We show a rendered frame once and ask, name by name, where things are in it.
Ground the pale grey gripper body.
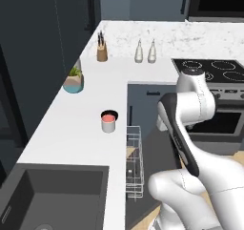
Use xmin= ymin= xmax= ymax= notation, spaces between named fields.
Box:
xmin=155 ymin=115 xmax=170 ymax=134

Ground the grey cup with red inside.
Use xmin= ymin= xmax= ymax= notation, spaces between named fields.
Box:
xmin=100 ymin=110 xmax=119 ymax=135

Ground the grey-blue drawer front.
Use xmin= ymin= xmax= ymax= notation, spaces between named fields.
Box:
xmin=127 ymin=83 xmax=177 ymax=139

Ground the steel oven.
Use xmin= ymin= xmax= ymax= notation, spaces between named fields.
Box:
xmin=185 ymin=80 xmax=244 ymax=156

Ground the black hob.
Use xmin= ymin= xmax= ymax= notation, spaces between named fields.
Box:
xmin=171 ymin=57 xmax=244 ymax=84

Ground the wooden knife block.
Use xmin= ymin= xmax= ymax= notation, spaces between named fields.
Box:
xmin=96 ymin=30 xmax=109 ymax=63

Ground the green plant in teal pot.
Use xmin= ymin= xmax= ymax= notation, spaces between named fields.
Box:
xmin=62 ymin=65 xmax=85 ymax=94

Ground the dark grey sink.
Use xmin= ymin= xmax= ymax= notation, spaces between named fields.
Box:
xmin=0 ymin=162 xmax=111 ymax=230

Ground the black microwave oven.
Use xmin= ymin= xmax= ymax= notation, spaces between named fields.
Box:
xmin=186 ymin=0 xmax=244 ymax=23

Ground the dark tall cupboard run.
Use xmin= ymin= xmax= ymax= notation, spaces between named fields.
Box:
xmin=0 ymin=0 xmax=102 ymax=184

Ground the white wire dishwasher rack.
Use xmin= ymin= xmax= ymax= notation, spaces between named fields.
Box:
xmin=125 ymin=125 xmax=145 ymax=200

